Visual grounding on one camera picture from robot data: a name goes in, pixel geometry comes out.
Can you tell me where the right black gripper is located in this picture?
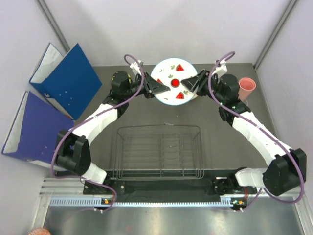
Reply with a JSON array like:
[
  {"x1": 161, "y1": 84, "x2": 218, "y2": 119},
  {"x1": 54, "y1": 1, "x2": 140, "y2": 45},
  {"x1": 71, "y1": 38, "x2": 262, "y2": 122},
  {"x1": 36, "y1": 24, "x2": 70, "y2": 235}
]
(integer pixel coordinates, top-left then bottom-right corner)
[{"x1": 181, "y1": 70, "x2": 225, "y2": 106}]

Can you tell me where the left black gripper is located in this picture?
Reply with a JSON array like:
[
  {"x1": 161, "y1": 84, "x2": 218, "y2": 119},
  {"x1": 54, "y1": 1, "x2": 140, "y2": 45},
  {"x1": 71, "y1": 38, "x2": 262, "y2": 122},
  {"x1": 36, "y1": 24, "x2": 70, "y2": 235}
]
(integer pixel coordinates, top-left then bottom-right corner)
[{"x1": 123, "y1": 71, "x2": 170, "y2": 100}]

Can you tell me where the white plate with red pattern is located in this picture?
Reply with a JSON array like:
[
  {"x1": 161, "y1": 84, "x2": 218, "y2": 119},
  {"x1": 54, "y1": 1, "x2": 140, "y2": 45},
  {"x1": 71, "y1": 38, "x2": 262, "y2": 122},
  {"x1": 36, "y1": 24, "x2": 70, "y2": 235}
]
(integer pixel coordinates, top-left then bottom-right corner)
[{"x1": 151, "y1": 58, "x2": 197, "y2": 106}]

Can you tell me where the pink plastic cup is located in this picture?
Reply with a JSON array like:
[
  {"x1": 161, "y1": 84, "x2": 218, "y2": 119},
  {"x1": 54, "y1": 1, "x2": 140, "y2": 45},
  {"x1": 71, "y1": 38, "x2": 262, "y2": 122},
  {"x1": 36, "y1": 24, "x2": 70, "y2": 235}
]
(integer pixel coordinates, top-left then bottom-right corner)
[{"x1": 238, "y1": 77, "x2": 256, "y2": 101}]

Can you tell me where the clear faceted drinking glass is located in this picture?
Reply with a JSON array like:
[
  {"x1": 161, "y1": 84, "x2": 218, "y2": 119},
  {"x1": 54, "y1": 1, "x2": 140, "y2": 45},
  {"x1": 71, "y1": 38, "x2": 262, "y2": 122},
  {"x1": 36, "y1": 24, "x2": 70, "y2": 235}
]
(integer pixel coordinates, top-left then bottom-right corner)
[{"x1": 241, "y1": 99, "x2": 249, "y2": 109}]

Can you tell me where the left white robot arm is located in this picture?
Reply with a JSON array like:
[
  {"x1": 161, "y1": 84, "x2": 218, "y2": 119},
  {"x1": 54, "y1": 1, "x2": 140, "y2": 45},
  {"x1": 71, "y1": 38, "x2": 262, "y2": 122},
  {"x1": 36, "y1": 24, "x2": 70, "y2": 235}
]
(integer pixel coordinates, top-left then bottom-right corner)
[{"x1": 51, "y1": 71, "x2": 170, "y2": 194}]

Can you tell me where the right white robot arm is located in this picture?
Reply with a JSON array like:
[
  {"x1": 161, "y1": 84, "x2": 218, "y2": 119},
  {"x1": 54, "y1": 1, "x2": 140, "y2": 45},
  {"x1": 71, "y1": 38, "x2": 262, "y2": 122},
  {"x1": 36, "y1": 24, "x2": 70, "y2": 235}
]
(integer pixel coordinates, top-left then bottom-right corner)
[{"x1": 151, "y1": 68, "x2": 307, "y2": 196}]

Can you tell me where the orange mesh object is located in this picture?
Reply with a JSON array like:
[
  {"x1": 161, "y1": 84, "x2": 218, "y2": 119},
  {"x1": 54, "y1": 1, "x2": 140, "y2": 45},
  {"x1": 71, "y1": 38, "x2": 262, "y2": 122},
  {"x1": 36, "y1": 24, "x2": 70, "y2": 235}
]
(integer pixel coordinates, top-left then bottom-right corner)
[{"x1": 28, "y1": 228, "x2": 51, "y2": 235}]

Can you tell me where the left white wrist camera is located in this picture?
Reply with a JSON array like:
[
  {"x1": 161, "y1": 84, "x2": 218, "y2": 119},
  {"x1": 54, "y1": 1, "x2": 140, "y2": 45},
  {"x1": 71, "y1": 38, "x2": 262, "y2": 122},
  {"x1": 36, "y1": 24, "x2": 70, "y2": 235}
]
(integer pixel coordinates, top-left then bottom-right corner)
[{"x1": 129, "y1": 60, "x2": 143, "y2": 75}]

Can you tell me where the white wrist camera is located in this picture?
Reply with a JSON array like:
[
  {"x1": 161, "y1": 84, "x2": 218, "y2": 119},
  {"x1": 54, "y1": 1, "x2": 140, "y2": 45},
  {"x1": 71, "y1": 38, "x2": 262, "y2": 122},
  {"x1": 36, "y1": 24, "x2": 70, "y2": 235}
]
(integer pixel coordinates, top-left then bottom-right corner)
[
  {"x1": 129, "y1": 60, "x2": 143, "y2": 75},
  {"x1": 212, "y1": 59, "x2": 227, "y2": 77}
]

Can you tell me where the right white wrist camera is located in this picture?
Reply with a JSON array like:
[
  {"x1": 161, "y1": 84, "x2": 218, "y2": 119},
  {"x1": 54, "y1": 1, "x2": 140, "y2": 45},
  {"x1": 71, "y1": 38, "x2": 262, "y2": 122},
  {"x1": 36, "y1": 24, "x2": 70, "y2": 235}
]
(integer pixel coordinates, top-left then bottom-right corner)
[{"x1": 212, "y1": 59, "x2": 227, "y2": 77}]

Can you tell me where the black wire dish rack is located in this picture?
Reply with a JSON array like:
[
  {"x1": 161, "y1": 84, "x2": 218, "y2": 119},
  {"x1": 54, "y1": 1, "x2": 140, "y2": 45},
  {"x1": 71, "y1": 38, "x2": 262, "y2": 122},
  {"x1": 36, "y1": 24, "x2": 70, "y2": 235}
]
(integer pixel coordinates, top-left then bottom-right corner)
[{"x1": 112, "y1": 124, "x2": 204, "y2": 181}]

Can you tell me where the blue ring binder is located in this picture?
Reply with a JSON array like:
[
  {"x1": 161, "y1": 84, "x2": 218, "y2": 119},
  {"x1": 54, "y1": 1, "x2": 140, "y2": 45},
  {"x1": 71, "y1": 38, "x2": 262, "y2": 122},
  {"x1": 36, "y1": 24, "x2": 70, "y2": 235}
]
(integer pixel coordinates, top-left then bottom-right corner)
[{"x1": 29, "y1": 43, "x2": 102, "y2": 120}]

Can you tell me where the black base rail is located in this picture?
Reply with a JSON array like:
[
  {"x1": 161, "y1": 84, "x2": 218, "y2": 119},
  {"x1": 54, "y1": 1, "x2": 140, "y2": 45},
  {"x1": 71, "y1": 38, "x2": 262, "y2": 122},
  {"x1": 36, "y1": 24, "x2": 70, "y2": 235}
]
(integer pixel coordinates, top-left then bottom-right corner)
[{"x1": 83, "y1": 176, "x2": 257, "y2": 203}]

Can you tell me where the purple ring binder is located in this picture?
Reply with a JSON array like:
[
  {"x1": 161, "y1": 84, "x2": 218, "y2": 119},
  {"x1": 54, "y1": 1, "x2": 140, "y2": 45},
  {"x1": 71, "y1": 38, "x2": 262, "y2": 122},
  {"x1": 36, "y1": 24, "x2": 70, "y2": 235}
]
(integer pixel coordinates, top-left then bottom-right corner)
[{"x1": 1, "y1": 92, "x2": 74, "y2": 168}]

